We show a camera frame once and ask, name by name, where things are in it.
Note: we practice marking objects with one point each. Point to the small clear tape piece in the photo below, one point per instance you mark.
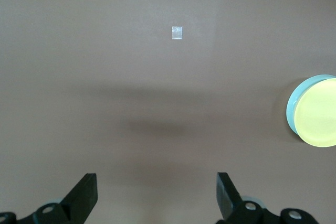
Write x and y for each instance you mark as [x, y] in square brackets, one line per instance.
[177, 33]

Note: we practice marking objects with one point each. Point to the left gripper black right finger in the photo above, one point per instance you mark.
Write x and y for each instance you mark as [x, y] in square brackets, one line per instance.
[228, 203]

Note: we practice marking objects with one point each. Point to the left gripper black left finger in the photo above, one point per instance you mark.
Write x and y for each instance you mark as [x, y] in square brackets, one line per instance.
[84, 200]

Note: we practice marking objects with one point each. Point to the yellow plastic plate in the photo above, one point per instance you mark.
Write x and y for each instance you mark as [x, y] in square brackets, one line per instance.
[317, 113]

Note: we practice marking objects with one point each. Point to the pale green plastic plate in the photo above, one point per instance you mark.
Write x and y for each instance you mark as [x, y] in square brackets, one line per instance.
[290, 108]

